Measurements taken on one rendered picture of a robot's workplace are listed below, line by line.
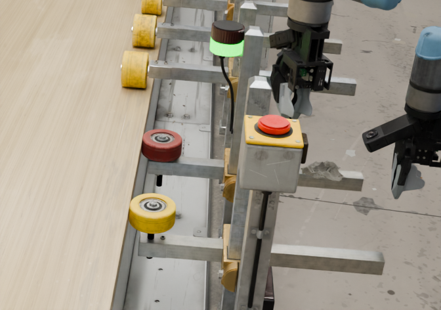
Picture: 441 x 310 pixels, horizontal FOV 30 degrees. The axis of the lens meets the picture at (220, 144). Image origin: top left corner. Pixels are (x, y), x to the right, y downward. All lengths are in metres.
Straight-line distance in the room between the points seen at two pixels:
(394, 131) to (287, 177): 0.66
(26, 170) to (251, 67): 0.45
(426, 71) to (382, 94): 2.74
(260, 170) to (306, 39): 0.47
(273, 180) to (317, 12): 0.48
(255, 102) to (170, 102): 1.21
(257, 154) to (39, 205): 0.54
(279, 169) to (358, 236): 2.12
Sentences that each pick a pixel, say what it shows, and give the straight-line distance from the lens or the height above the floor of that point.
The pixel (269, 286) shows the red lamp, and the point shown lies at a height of 0.70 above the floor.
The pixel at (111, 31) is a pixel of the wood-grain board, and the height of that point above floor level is 0.90.
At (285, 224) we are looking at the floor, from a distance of 3.09.
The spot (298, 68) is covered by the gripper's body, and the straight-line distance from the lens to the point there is 1.44.
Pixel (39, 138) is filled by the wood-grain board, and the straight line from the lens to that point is 1.63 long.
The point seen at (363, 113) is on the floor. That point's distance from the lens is 4.07.
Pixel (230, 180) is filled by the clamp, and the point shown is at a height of 0.87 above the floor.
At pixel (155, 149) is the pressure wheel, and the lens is 1.61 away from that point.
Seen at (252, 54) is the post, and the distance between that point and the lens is 1.50.
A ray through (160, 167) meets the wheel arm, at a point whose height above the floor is 0.85.
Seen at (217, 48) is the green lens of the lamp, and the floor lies 1.13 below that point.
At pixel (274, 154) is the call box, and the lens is 0.99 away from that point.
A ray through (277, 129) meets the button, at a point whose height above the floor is 1.23.
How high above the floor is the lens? 1.67
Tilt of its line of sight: 28 degrees down
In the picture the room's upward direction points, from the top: 6 degrees clockwise
